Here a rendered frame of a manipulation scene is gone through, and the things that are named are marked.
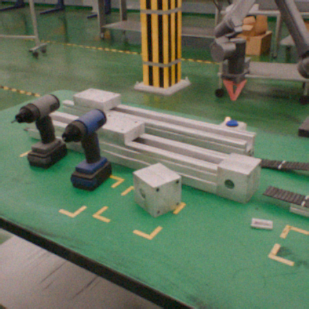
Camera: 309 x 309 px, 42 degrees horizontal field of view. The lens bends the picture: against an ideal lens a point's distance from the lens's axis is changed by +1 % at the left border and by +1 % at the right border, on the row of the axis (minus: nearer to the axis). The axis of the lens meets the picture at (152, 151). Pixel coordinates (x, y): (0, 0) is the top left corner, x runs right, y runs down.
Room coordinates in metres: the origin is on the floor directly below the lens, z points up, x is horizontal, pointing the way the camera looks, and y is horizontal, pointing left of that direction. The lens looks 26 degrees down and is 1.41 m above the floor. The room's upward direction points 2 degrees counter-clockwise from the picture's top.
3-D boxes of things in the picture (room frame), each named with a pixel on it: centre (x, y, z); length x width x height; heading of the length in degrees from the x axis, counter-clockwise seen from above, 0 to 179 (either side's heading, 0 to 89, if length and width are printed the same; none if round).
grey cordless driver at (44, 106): (1.21, 0.37, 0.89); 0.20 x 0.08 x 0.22; 154
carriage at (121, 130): (1.25, 0.12, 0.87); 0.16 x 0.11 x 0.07; 55
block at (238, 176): (1.01, -0.25, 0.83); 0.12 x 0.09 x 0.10; 145
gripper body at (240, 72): (1.35, -0.29, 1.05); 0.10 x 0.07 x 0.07; 145
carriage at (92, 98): (1.55, 0.22, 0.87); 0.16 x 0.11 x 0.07; 55
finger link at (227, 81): (1.36, -0.30, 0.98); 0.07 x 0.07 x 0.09; 55
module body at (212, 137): (1.41, 0.01, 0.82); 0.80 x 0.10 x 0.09; 55
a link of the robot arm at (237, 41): (1.35, -0.29, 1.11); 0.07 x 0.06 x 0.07; 130
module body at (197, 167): (1.25, 0.12, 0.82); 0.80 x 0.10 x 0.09; 55
